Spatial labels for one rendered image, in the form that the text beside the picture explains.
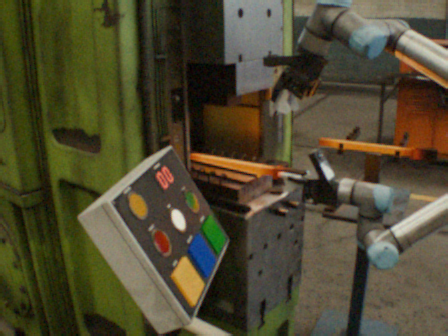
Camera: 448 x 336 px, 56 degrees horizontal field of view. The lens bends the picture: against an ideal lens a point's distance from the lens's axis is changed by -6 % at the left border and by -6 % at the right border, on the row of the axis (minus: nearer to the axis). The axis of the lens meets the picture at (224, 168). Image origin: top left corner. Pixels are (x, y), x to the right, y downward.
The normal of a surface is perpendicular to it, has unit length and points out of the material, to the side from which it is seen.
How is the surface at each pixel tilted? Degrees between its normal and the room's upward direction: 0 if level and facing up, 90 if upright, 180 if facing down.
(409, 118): 90
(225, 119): 90
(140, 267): 90
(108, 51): 89
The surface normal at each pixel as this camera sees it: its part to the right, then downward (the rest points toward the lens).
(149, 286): -0.22, 0.32
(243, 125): -0.61, 0.28
